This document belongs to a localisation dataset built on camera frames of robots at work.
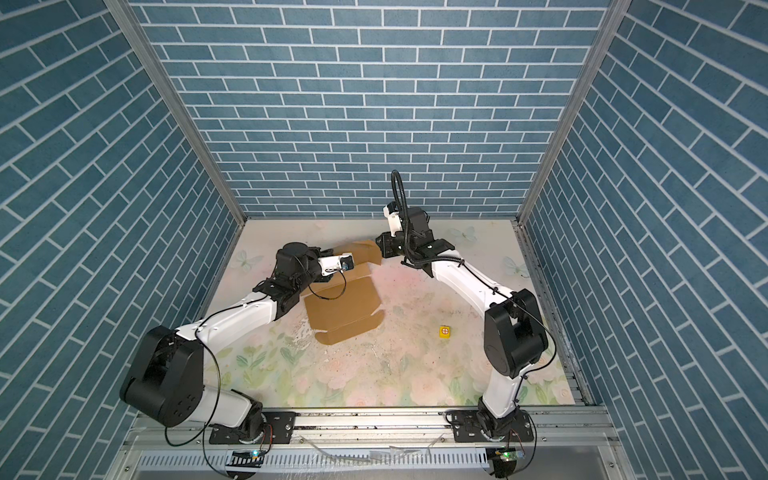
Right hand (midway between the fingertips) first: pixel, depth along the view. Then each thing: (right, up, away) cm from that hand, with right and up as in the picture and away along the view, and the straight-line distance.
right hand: (377, 236), depth 87 cm
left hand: (-15, -3, +1) cm, 15 cm away
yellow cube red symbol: (+20, -29, +2) cm, 36 cm away
